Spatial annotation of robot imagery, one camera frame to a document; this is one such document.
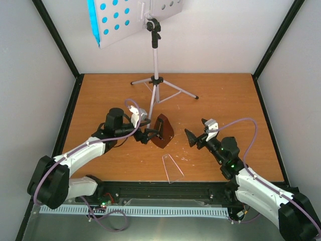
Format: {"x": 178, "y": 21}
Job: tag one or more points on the white tripod music stand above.
{"x": 120, "y": 19}

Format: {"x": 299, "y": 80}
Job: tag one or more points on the brown wooden metronome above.
{"x": 165, "y": 131}

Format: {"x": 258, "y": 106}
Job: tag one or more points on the blue music sheet folder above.
{"x": 93, "y": 20}

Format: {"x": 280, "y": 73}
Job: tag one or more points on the black enclosure frame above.
{"x": 72, "y": 102}

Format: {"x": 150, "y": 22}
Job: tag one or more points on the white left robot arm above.
{"x": 52, "y": 183}

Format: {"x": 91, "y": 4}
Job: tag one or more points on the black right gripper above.
{"x": 193, "y": 139}

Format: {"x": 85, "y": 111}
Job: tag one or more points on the white slotted cable duct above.
{"x": 141, "y": 211}

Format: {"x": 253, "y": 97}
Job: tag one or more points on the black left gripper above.
{"x": 144, "y": 138}

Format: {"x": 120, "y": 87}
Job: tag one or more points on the clear plastic metronome cover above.
{"x": 172, "y": 170}

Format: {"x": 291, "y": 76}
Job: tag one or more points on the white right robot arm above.
{"x": 291, "y": 212}

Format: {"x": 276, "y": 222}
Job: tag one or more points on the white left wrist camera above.
{"x": 136, "y": 115}

